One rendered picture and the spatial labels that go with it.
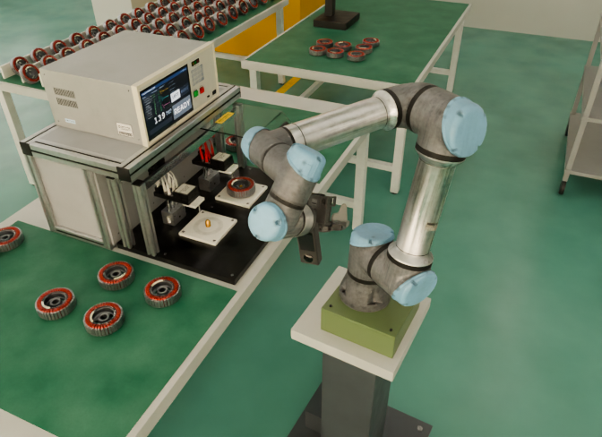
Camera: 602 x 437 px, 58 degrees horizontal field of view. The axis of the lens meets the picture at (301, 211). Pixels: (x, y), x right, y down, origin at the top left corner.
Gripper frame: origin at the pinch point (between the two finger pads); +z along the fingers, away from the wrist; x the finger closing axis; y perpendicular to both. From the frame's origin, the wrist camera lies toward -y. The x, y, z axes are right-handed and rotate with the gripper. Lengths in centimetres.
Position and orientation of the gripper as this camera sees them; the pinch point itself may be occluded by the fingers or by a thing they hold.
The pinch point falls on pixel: (333, 222)
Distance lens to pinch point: 133.3
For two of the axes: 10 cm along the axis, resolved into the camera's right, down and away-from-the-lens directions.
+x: -8.9, -1.4, 4.3
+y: 1.1, -9.9, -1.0
